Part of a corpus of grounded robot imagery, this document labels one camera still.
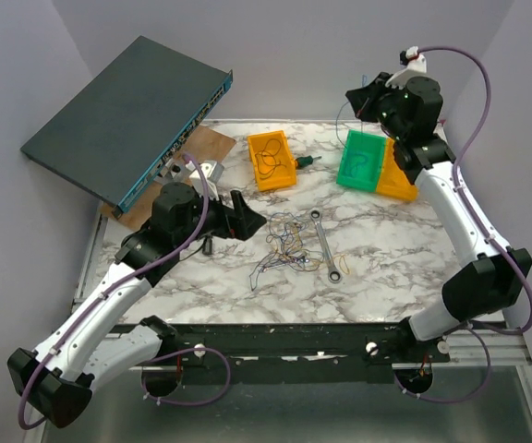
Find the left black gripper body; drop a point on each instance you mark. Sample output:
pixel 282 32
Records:
pixel 226 225

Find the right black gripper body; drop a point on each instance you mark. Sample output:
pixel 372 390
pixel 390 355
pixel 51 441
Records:
pixel 379 101

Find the yellow plastic bin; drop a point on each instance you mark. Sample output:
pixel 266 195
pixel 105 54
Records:
pixel 273 163
pixel 392 181

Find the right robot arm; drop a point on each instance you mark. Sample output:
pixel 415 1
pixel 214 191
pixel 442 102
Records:
pixel 492 272

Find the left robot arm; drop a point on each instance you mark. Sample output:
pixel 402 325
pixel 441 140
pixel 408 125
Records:
pixel 58 377

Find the black metal T fitting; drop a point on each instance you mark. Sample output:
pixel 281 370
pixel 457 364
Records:
pixel 207 246

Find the green plastic bin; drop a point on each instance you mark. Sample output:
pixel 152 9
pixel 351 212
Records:
pixel 360 166

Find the green stubby screwdriver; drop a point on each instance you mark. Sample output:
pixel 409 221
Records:
pixel 305 161

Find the plywood board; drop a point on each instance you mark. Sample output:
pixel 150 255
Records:
pixel 204 144

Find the large ratchet wrench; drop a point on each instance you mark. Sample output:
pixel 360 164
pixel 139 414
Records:
pixel 334 274

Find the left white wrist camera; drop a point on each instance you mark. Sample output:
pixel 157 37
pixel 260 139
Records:
pixel 212 171

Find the metal bracket with knob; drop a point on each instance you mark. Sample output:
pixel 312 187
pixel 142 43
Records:
pixel 173 171

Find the dark grey network switch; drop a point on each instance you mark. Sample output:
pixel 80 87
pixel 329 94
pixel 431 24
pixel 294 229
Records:
pixel 115 136

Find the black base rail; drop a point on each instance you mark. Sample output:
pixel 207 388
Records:
pixel 260 354

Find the aluminium frame rail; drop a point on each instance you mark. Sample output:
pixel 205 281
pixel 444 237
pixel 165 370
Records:
pixel 467 350

